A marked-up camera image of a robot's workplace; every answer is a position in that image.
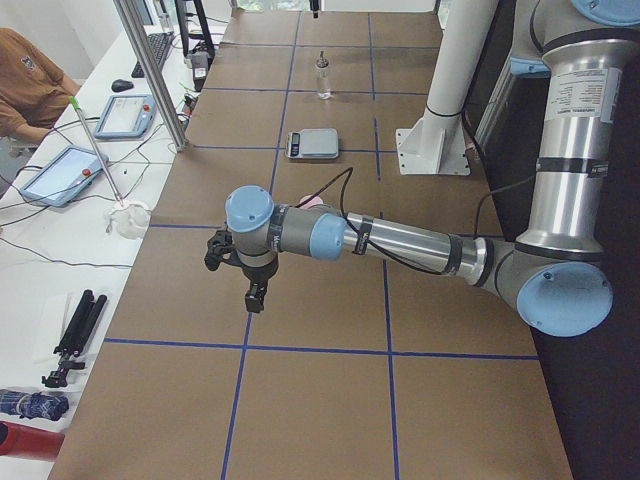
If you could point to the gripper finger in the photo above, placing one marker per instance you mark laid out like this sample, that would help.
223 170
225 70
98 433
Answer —
315 7

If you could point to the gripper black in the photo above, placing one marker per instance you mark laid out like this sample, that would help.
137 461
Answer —
258 272

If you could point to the clear glass sauce bottle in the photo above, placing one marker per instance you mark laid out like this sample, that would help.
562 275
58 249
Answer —
322 70

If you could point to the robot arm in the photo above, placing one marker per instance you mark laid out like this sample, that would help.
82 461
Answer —
550 274

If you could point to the digital kitchen scale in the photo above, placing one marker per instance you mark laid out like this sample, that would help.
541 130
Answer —
322 143

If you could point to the black power adapter box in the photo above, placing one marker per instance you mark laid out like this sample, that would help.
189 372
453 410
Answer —
200 64

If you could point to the black keyboard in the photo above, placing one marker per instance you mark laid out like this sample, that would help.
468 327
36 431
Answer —
161 45

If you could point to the black folded tripod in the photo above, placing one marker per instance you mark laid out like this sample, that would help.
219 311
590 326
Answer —
75 338

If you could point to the black computer mouse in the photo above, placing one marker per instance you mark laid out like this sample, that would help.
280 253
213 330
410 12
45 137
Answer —
121 85

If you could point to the far blue teach pendant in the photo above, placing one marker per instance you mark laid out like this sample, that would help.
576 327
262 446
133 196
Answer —
126 117

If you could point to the blue teach pendant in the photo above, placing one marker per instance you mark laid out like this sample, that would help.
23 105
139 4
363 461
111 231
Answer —
63 178
126 117

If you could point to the near blue teach pendant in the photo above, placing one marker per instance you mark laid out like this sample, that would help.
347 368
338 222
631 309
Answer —
63 178

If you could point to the blue folded umbrella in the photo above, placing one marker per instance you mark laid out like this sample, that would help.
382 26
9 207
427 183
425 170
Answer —
33 405

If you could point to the metal rod green tip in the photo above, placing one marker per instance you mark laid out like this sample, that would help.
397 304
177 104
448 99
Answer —
95 145

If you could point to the red bottle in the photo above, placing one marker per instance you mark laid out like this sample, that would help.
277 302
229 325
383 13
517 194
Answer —
26 442

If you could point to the person in orange shirt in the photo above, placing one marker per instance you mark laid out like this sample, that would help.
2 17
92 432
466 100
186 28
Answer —
34 90

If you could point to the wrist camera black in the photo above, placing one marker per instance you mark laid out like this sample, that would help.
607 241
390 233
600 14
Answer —
221 250

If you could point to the aluminium frame post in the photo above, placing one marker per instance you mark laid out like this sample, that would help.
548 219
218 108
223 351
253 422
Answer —
137 35

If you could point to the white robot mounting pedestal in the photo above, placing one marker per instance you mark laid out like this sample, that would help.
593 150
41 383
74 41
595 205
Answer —
435 145

